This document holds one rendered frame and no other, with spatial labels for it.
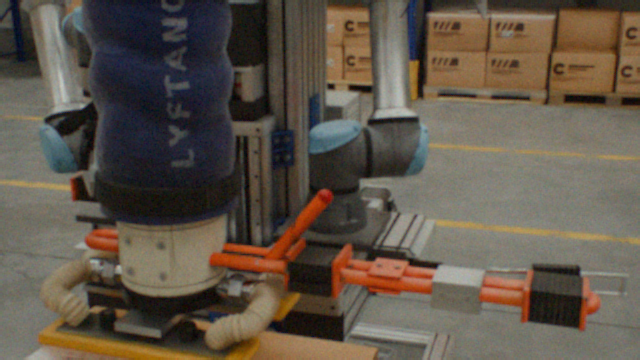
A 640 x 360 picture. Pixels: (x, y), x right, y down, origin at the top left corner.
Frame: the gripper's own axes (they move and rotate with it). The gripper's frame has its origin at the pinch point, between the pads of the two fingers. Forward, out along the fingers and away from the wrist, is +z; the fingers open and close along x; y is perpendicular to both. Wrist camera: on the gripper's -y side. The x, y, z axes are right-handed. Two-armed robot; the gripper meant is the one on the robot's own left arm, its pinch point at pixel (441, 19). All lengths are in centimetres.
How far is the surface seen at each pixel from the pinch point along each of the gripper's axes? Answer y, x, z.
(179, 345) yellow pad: 49, -31, 44
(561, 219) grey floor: -334, 30, 152
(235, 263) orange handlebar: 41, -25, 34
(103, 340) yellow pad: 50, -43, 45
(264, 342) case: 22, -27, 58
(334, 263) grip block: 42, -8, 31
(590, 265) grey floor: -265, 45, 152
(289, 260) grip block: 43, -15, 31
